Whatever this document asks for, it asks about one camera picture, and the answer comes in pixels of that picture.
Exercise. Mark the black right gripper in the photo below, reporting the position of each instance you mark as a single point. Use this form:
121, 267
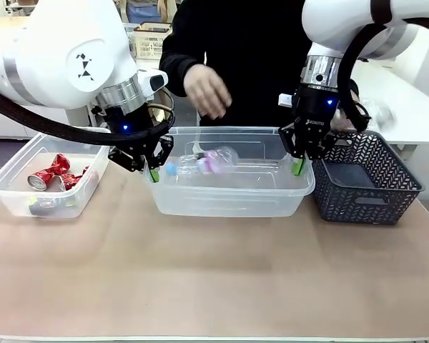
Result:
314, 114

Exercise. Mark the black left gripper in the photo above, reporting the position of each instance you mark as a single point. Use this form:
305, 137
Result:
128, 121

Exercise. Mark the clear bottle with blue cap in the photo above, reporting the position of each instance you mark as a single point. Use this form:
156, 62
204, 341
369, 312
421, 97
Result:
180, 168

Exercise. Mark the clear bottle with purple label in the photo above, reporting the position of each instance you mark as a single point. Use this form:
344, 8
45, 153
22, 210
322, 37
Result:
216, 160

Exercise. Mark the black woven plastic basket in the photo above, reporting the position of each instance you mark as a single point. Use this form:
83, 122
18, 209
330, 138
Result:
361, 211

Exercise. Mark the crushed red soda can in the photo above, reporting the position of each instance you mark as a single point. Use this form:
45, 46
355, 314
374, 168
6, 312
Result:
73, 178
46, 175

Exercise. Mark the clear plastic bin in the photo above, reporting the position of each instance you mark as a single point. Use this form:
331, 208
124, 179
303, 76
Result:
229, 203
7, 200

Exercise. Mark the crushed grey can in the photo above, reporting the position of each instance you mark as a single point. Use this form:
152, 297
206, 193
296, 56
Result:
43, 208

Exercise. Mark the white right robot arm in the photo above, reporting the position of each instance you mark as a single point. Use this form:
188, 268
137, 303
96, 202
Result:
329, 21

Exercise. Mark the person's right forearm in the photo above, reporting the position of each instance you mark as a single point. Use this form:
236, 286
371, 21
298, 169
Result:
177, 71

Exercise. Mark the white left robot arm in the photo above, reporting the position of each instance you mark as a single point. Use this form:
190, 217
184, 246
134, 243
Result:
57, 43

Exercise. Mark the cream plastic lattice basket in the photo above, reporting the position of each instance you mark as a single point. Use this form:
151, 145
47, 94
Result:
148, 39

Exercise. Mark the person's left hand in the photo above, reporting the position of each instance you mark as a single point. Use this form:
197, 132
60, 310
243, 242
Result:
340, 121

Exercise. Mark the person's right hand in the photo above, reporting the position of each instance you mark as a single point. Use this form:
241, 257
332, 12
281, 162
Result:
207, 93

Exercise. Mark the crumpled clear plastic bottle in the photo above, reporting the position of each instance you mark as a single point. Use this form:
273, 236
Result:
380, 113

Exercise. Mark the large white table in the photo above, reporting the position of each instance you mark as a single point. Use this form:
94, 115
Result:
411, 114

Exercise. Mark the person in black sweater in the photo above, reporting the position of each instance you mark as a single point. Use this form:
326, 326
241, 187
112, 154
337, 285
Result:
254, 53

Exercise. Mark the bystander in blue skirt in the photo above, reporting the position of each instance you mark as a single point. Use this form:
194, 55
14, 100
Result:
141, 9

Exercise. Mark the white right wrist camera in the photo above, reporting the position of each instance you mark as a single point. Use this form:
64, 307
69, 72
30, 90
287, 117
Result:
284, 100

